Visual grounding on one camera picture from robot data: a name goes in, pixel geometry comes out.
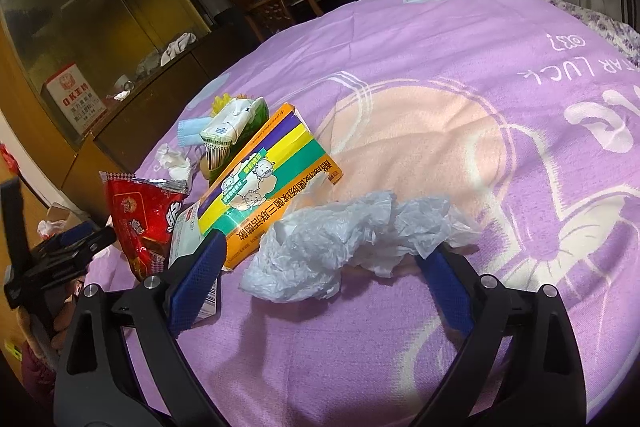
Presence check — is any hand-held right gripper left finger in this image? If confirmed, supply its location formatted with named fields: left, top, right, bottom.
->
left=52, top=231, right=236, bottom=427

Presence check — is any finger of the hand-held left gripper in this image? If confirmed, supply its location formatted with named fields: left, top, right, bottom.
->
left=30, top=221, right=117, bottom=278

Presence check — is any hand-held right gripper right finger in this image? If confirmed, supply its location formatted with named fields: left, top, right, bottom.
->
left=405, top=242, right=591, bottom=427

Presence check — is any grey plastic bag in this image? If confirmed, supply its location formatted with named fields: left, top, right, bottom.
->
left=240, top=190, right=481, bottom=304

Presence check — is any blue face mask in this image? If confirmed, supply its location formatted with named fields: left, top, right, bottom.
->
left=178, top=117, right=217, bottom=152

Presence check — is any green drink carton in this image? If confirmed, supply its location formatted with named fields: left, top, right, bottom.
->
left=199, top=97, right=271, bottom=168

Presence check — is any person's left forearm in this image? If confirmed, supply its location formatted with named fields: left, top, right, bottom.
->
left=19, top=341, right=57, bottom=408

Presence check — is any person's left hand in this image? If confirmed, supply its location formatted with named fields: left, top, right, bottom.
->
left=49, top=279, right=83, bottom=333

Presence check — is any red snack bag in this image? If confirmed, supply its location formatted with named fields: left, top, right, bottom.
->
left=100, top=172, right=191, bottom=280

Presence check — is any orange striped cardboard box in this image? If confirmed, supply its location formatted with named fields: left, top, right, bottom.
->
left=197, top=103, right=345, bottom=273

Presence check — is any crumpled white tissue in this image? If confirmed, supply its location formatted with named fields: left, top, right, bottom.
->
left=152, top=143, right=193, bottom=180

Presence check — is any red and white sign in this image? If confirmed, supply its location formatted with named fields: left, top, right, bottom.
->
left=41, top=63, right=106, bottom=142

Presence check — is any purple printed blanket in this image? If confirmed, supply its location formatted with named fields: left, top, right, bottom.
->
left=82, top=0, right=640, bottom=427

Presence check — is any yellow foam fruit net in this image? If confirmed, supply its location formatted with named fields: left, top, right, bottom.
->
left=210, top=93, right=251, bottom=115

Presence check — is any wooden cabinet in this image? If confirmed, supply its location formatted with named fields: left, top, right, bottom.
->
left=0, top=0, right=261, bottom=212

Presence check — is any white cloth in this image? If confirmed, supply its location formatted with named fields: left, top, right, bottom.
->
left=160, top=33, right=197, bottom=66

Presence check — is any floral quilt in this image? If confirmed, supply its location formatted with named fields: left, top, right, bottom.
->
left=390, top=0, right=640, bottom=62

